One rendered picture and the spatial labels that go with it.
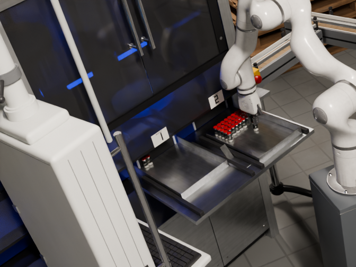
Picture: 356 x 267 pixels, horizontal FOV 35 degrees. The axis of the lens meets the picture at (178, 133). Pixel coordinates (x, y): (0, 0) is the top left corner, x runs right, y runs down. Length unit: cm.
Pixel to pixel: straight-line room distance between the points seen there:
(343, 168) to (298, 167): 160
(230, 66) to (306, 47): 41
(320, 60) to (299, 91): 253
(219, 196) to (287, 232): 111
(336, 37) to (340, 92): 126
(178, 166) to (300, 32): 84
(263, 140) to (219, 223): 61
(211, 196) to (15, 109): 93
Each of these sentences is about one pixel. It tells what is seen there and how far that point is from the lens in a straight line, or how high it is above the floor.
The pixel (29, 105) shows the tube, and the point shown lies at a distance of 170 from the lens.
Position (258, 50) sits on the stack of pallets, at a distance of 465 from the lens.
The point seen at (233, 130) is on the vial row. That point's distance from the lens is 256.
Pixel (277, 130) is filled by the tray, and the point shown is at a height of 88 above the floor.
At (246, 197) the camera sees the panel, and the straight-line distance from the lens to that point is 298.
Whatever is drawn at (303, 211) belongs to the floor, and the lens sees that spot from 342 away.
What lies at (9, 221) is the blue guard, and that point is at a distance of 223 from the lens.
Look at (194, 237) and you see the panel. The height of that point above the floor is 40.
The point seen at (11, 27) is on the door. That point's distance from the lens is 202.
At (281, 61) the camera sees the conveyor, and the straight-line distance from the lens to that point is 303.
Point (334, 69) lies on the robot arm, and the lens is 202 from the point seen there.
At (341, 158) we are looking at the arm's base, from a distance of 213.
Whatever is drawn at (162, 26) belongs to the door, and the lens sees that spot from 234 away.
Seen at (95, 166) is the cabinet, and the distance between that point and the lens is 163.
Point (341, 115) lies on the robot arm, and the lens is 197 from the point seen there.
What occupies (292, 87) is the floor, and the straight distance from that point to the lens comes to 458.
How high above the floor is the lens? 232
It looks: 32 degrees down
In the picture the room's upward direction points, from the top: 17 degrees counter-clockwise
